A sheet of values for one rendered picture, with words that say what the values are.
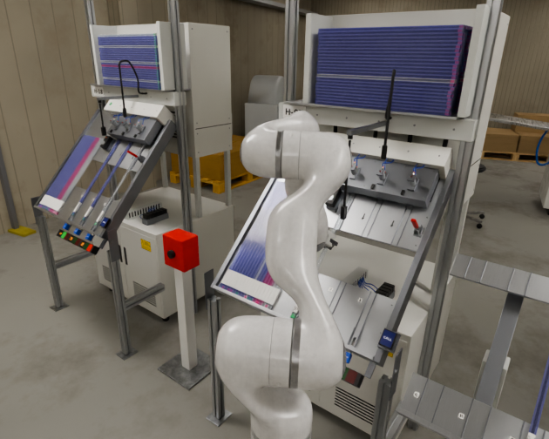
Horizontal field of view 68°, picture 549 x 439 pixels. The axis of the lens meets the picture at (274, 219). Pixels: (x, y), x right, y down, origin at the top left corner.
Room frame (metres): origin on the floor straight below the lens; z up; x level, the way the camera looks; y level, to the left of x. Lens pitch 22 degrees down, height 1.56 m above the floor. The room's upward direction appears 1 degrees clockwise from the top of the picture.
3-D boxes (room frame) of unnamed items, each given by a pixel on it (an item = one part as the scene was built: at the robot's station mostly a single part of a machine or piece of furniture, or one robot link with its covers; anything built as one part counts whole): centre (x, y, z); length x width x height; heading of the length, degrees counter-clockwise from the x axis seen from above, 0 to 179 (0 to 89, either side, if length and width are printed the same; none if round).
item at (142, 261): (2.39, 0.85, 0.66); 1.01 x 0.73 x 1.31; 144
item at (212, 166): (5.47, 0.68, 0.23); 1.34 x 0.97 x 0.47; 153
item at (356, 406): (1.69, -0.42, 0.31); 0.70 x 0.65 x 0.62; 54
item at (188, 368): (1.74, 0.44, 0.39); 0.24 x 0.24 x 0.78; 54
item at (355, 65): (1.56, -0.39, 1.52); 0.51 x 0.13 x 0.27; 54
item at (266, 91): (6.97, 0.12, 0.64); 0.72 x 0.62 x 1.29; 153
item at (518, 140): (7.14, -4.13, 0.36); 1.29 x 0.98 x 0.72; 63
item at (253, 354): (0.60, 0.01, 1.00); 0.19 x 0.12 x 0.24; 84
